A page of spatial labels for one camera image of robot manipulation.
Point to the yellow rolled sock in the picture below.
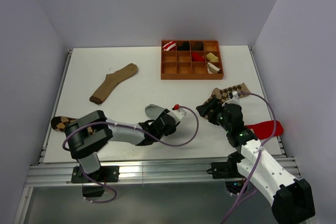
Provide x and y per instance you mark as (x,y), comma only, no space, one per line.
(212,57)

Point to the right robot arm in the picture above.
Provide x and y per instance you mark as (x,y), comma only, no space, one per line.
(290,198)

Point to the black rolled sock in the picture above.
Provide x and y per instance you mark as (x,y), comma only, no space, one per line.
(184,46)

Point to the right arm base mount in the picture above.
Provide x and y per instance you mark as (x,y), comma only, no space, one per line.
(220,170)

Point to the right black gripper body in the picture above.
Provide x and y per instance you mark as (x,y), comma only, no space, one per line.
(217,117)

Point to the aluminium frame rail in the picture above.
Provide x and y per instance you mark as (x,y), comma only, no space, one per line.
(141,172)

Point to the beige argyle sock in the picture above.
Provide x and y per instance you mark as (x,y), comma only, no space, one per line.
(223,94)

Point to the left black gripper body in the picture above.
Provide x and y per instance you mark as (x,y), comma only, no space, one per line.
(170,130)

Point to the grey sock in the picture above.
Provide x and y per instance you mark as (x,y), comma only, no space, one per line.
(154,112)

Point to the dark argyle sock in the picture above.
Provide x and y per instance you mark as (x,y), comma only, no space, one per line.
(58,123)

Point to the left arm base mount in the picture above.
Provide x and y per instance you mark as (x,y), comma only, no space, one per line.
(90,189)

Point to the orange compartment tray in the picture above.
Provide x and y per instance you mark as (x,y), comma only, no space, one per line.
(178,65)

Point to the dark brown rolled sock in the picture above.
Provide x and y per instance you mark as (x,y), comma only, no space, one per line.
(198,46)

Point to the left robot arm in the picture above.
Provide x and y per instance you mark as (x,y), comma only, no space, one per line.
(84,146)

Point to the white brown rolled sock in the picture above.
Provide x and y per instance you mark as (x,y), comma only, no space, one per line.
(212,69)

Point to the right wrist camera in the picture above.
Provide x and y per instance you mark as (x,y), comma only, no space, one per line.
(233,98)

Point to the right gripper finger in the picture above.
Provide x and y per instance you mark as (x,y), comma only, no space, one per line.
(214,103)
(203,110)

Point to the red white striped rolled sock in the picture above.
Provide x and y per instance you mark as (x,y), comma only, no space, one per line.
(169,46)

